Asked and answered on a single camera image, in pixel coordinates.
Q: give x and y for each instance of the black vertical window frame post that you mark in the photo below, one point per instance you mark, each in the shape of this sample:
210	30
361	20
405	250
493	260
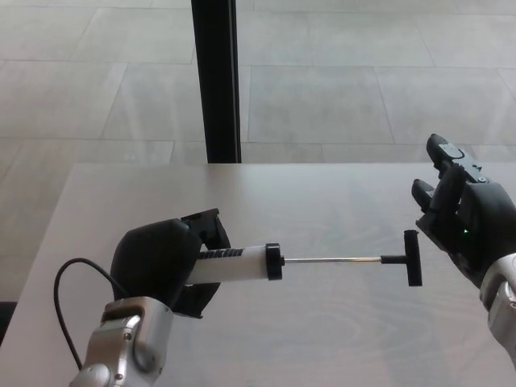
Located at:
215	80

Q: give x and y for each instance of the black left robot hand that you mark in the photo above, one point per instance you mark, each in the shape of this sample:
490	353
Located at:
153	258

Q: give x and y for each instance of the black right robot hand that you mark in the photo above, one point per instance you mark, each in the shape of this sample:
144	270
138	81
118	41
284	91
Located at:
483	217

